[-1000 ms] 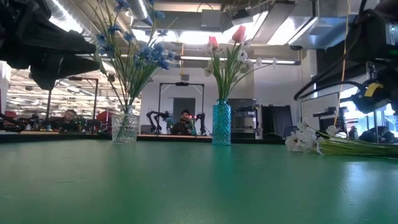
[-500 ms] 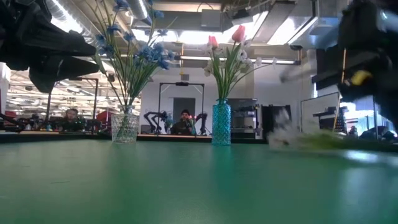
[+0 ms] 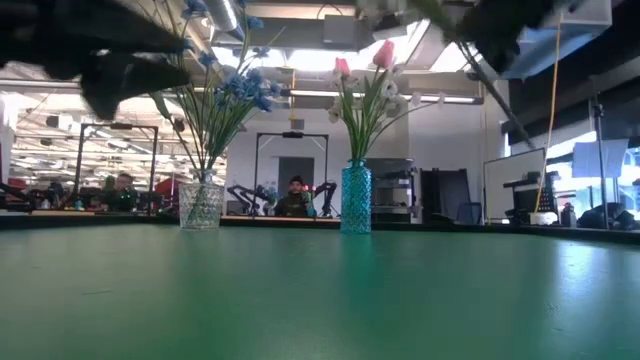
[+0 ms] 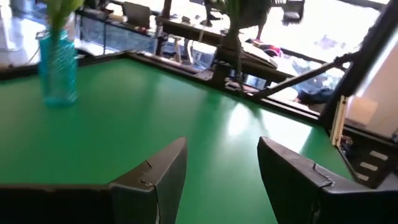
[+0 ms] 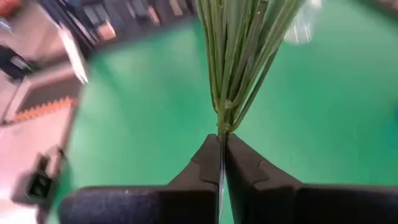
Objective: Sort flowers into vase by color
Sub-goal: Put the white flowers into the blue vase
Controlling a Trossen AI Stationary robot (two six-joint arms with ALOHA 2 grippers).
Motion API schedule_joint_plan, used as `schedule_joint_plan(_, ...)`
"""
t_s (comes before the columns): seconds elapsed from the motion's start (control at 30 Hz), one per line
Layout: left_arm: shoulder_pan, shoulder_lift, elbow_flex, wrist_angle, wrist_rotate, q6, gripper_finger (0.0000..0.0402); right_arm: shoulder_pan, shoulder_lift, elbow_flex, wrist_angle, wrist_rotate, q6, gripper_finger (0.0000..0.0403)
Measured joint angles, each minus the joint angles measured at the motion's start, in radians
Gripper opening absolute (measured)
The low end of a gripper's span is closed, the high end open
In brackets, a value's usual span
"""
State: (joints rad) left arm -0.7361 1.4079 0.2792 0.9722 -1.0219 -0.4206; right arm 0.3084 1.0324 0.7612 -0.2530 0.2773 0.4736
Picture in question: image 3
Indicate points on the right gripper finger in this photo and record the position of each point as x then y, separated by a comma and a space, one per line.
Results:
500, 52

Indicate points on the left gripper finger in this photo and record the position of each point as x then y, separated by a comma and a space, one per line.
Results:
130, 80
150, 42

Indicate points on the sparse blue flower bunch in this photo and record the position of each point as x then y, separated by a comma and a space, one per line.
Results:
207, 59

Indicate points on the black artificial tulip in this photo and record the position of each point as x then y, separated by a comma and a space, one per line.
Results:
178, 125

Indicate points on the pink artificial tulip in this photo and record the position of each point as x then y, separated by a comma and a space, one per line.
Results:
384, 54
342, 66

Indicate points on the white flower bunch pink centres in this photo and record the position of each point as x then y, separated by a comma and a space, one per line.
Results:
390, 90

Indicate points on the blue glass vase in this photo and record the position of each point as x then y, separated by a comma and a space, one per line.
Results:
356, 200

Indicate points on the background black robot arm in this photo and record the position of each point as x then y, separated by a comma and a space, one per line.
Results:
245, 192
327, 192

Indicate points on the clear glass vase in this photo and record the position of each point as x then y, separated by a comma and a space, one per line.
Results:
201, 205

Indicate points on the person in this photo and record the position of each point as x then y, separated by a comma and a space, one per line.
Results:
122, 197
296, 200

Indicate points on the whiteboard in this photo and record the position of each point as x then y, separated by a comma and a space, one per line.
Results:
510, 175

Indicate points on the white diffuser panel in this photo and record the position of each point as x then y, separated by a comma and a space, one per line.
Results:
600, 157

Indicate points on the black cabinet panel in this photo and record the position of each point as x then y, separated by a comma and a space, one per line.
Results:
445, 192

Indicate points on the black light stand pole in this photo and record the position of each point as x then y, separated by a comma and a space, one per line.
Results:
602, 165

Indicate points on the grey ceiling box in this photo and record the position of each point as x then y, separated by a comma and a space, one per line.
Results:
340, 32

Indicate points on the small white box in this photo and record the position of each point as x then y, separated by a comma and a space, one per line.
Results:
542, 218

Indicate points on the grey equipment rack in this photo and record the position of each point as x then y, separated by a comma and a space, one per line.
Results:
395, 190

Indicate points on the dark bottle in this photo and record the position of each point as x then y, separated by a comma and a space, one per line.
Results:
567, 215

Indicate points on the dark bundle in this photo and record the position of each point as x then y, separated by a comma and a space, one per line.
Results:
607, 217

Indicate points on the green table mat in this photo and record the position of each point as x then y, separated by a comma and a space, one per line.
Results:
320, 300

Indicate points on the silver ceiling duct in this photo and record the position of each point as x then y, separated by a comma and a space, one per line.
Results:
225, 15

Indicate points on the background black rig frame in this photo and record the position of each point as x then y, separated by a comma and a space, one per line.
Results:
80, 165
292, 135

